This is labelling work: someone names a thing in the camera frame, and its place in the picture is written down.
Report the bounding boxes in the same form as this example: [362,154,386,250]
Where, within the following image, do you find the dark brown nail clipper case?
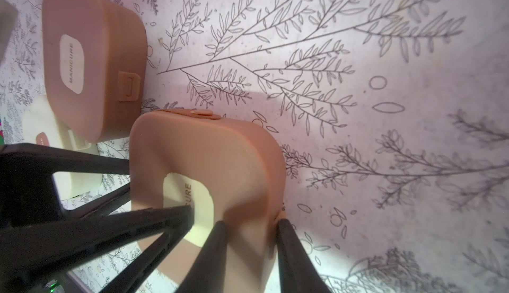
[129,109,286,292]

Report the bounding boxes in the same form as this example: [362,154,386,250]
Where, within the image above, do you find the cream nail clipper case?
[22,95,102,200]

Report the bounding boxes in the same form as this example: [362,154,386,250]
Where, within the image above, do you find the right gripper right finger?
[277,219,330,293]

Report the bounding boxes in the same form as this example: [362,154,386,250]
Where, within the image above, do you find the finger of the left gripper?
[1,143,129,225]
[1,206,192,292]

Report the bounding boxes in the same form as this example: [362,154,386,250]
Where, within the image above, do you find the light brown nail clipper case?
[42,0,148,143]

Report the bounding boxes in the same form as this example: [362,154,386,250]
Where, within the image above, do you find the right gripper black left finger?
[176,221,228,293]

